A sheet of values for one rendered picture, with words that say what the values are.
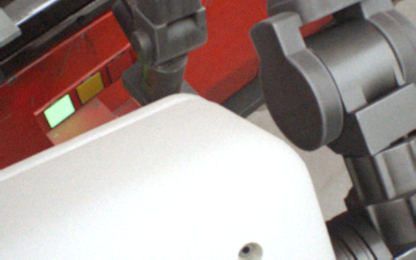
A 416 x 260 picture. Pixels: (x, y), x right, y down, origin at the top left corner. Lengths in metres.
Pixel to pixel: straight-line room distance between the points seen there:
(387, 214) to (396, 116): 0.07
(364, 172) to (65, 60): 0.80
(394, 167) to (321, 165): 1.40
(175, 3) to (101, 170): 0.42
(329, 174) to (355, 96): 1.40
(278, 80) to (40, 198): 0.22
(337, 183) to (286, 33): 1.40
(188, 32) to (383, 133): 0.35
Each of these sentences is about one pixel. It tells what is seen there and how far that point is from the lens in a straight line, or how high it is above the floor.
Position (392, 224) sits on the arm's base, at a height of 1.21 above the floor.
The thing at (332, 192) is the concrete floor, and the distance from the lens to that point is 1.79.
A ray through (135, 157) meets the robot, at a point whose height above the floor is 1.36.
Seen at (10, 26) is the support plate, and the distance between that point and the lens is 0.85.
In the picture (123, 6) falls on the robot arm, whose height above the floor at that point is 1.01.
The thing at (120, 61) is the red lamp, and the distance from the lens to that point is 1.00.
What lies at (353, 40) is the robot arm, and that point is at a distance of 0.43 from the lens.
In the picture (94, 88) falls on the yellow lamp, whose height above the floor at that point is 0.81.
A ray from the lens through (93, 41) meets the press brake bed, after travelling 1.16.
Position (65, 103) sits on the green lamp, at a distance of 0.97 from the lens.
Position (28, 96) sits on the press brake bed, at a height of 0.70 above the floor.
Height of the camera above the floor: 1.60
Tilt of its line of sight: 59 degrees down
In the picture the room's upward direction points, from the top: 4 degrees counter-clockwise
